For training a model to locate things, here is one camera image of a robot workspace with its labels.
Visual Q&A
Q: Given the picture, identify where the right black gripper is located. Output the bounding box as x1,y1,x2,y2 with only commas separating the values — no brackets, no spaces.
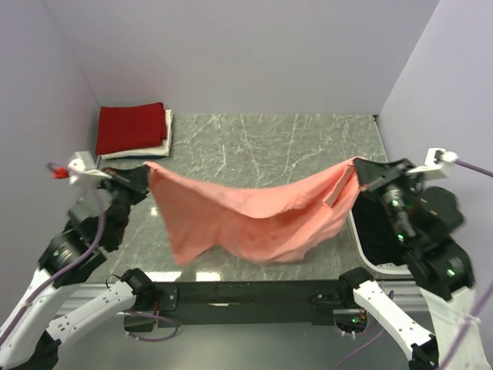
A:
352,154,421,241

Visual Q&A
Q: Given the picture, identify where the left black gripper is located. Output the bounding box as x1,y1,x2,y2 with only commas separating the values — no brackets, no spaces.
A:
93,163,151,245

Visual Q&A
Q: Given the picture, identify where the pink t-shirt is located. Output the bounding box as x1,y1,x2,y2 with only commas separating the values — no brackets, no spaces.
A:
146,158,360,265

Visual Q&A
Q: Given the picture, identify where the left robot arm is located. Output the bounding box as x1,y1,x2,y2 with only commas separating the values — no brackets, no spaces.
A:
1,166,155,369

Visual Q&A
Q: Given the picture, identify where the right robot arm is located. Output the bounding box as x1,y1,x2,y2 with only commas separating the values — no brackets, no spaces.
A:
338,148,492,369

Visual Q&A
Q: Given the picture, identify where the folded blue t-shirt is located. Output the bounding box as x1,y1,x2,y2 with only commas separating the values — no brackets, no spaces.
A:
123,155,166,160

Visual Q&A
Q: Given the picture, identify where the folded white t-shirt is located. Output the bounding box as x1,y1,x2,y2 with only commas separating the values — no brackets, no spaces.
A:
100,109,174,160

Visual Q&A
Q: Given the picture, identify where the black t-shirt in basket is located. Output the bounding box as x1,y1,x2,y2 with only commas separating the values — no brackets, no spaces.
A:
352,187,464,264

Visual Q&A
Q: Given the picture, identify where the folded red t-shirt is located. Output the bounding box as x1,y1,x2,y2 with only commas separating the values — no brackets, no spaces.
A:
96,103,168,155

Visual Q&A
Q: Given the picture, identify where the white plastic laundry basket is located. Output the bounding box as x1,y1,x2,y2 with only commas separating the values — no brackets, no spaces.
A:
348,210,411,280

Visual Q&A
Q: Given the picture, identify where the black base beam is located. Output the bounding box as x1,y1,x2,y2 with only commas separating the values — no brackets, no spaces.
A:
131,280,359,326

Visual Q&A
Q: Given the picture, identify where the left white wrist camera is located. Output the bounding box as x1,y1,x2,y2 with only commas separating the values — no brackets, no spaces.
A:
47,151,111,186

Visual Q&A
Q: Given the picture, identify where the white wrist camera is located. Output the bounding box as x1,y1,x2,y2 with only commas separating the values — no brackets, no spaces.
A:
407,147,458,181
47,151,111,186

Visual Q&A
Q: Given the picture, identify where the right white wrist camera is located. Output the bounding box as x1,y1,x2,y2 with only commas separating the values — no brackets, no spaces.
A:
407,147,458,181

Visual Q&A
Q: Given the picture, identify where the aluminium frame rail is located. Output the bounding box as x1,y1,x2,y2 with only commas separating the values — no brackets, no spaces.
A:
21,288,128,370

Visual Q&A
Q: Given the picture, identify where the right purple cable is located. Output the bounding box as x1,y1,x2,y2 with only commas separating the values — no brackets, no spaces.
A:
338,160,493,370

